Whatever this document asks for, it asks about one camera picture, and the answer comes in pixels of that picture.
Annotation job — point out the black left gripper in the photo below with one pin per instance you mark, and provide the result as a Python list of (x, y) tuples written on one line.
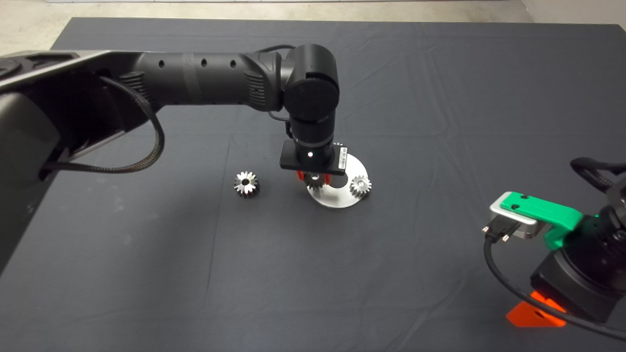
[(341, 160)]

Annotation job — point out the round metal plate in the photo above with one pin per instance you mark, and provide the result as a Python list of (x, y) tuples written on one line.
[(337, 199)]

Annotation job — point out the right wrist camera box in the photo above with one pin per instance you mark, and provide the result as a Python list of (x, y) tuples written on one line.
[(523, 229)]

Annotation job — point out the large steel gear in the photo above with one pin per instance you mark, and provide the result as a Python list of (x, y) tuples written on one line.
[(246, 186)]

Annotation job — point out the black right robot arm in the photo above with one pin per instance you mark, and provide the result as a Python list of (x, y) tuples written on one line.
[(614, 220)]

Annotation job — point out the dark grey table cloth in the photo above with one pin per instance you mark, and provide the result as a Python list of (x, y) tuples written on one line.
[(440, 98)]

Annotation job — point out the right green camera mount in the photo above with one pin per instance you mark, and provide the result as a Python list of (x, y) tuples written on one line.
[(543, 209)]

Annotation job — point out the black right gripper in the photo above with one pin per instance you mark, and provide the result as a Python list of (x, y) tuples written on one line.
[(577, 288)]

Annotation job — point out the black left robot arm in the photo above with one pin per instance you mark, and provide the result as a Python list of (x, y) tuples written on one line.
[(205, 80)]

